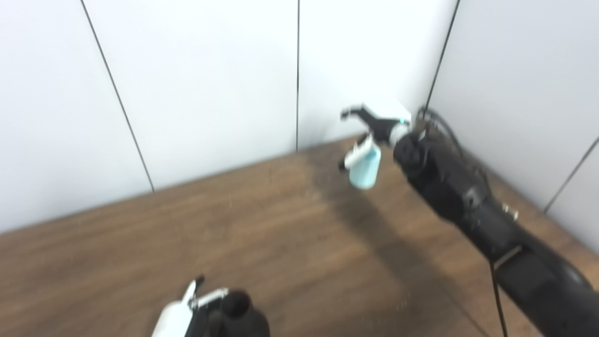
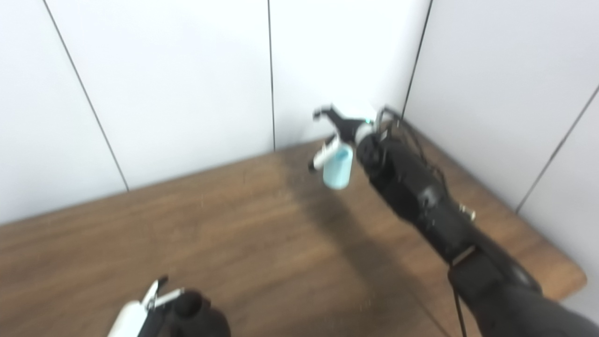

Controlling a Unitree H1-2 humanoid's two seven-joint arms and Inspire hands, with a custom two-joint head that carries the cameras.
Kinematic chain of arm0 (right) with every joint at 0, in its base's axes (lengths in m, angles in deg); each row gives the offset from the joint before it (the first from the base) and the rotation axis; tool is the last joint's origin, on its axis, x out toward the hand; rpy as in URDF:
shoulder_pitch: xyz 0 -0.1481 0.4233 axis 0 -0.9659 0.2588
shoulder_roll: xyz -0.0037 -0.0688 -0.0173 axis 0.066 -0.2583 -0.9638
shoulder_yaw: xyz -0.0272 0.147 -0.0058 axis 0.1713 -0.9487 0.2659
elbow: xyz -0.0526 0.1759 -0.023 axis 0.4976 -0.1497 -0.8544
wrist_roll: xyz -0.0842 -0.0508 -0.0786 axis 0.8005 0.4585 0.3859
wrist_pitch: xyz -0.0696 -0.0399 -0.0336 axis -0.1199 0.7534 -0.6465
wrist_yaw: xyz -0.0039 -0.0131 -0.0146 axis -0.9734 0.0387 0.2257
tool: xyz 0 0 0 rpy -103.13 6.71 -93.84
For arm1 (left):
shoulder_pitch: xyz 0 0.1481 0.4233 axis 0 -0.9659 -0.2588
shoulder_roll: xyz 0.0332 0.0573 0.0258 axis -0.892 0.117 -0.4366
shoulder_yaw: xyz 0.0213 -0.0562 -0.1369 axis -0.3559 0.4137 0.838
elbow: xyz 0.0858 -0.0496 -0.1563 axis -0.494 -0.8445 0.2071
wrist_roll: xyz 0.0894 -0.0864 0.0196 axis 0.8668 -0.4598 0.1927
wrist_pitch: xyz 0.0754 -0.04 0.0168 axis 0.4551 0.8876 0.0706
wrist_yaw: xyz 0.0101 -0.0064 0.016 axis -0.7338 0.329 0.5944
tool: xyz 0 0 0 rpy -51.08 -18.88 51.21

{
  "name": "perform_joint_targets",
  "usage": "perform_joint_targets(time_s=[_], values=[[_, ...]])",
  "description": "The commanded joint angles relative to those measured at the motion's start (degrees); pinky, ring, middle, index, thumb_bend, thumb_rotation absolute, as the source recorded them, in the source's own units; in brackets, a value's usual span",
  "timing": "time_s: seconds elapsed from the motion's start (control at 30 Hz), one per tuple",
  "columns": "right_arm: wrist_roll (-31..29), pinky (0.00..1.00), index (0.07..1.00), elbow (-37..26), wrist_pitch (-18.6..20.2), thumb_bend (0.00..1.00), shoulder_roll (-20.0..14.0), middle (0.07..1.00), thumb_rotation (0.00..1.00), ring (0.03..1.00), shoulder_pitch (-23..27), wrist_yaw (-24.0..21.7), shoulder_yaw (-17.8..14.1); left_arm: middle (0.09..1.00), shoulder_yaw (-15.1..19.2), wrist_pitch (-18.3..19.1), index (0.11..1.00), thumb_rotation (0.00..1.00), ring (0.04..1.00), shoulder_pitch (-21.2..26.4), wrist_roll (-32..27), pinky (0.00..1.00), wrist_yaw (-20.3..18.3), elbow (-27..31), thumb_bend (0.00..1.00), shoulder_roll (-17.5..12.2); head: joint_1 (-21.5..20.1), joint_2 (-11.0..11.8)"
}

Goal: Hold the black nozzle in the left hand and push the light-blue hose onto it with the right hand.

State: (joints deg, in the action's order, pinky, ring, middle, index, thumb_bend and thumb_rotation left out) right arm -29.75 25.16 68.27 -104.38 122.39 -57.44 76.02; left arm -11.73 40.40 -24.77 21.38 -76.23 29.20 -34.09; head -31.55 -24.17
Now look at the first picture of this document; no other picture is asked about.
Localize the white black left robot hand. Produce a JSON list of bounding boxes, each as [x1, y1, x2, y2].
[[151, 275, 230, 337]]

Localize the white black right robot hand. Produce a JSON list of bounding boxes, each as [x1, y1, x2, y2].
[[338, 101, 413, 171]]

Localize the light blue cup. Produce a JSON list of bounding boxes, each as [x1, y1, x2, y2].
[[349, 140, 382, 190]]

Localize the black cup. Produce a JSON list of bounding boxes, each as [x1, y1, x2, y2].
[[206, 290, 271, 337]]

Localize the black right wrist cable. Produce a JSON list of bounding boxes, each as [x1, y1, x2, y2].
[[416, 106, 509, 337]]

